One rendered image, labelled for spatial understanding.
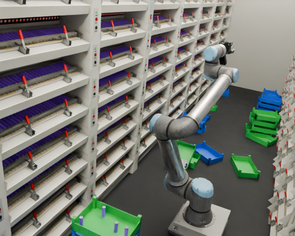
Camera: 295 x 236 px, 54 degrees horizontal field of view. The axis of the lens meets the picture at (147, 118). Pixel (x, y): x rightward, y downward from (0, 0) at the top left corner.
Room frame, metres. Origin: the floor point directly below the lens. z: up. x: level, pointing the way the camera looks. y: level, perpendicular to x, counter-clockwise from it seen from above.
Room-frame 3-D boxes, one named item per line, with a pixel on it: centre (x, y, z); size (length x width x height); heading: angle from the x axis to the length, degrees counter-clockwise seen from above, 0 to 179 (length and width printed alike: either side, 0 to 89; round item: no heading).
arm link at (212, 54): (1.93, -0.38, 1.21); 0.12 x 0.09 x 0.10; 144
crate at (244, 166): (2.49, -1.02, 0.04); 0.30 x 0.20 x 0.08; 3
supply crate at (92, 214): (1.14, 0.15, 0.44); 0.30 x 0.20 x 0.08; 68
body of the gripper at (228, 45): (2.07, -0.48, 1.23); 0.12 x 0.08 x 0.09; 144
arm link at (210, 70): (1.92, -0.39, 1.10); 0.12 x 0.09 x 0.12; 54
